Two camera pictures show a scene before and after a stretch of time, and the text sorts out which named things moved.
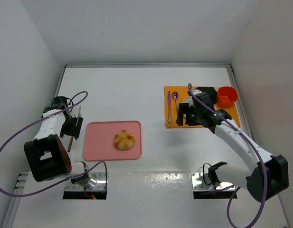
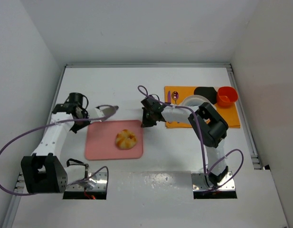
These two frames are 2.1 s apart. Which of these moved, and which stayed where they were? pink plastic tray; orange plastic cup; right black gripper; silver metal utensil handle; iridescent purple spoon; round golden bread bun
Moved: silver metal utensil handle; right black gripper
Stayed: orange plastic cup; pink plastic tray; round golden bread bun; iridescent purple spoon
